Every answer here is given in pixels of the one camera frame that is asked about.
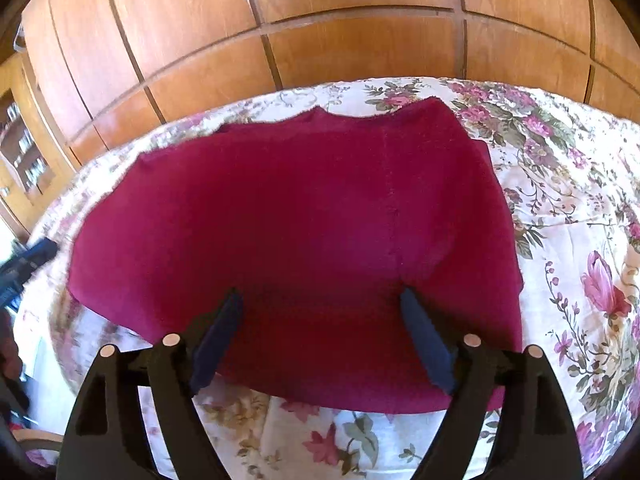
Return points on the wooden chair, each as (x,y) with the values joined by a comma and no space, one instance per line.
(40,437)

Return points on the wooden bookcase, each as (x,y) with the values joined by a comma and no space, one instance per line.
(25,150)

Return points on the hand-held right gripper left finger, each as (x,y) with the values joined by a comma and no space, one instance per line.
(215,345)

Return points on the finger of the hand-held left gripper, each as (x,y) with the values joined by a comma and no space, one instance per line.
(39,251)

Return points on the floral bedspread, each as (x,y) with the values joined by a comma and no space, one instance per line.
(575,210)

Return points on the dark red knit garment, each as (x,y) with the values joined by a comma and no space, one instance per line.
(300,210)

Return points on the wooden headboard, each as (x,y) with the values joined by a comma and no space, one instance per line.
(310,50)

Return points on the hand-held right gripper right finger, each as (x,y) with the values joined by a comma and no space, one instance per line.
(430,345)

